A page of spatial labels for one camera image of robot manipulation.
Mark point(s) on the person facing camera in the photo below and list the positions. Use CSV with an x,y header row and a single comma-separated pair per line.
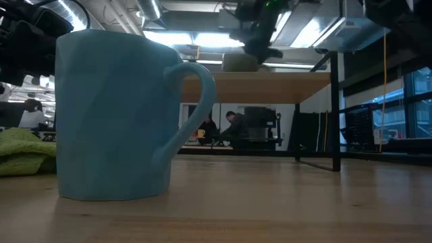
x,y
207,130

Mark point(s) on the yellow mug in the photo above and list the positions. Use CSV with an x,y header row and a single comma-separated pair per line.
x,y
201,133

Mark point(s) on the person leaning forward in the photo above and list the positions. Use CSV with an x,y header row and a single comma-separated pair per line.
x,y
236,128

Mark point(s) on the light blue faceted mug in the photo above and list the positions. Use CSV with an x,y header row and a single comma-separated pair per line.
x,y
111,118

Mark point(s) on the black leaning panels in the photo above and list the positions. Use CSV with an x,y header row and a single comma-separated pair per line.
x,y
308,131

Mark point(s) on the black perforated rack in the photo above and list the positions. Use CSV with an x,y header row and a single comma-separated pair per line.
x,y
359,130

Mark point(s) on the person in white top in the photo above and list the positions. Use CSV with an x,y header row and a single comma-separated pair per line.
x,y
32,116

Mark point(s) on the black monitor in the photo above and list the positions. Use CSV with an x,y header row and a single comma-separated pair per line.
x,y
10,114

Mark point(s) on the silver ceiling duct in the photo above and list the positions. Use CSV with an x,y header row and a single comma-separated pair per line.
x,y
148,8

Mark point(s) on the wooden shelf with black frame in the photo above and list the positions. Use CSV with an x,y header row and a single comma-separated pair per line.
x,y
256,87

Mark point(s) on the green brown glazed mug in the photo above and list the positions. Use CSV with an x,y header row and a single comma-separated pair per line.
x,y
239,63

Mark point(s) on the green microfibre cloth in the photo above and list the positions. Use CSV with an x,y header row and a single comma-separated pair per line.
x,y
20,152

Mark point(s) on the black machine on table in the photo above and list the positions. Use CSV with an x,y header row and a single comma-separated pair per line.
x,y
261,126

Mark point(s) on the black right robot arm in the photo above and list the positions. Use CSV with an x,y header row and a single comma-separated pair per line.
x,y
398,13

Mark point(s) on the black table edge rail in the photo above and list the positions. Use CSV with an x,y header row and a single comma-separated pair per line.
x,y
388,158

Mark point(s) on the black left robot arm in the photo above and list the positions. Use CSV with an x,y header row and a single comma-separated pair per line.
x,y
13,6

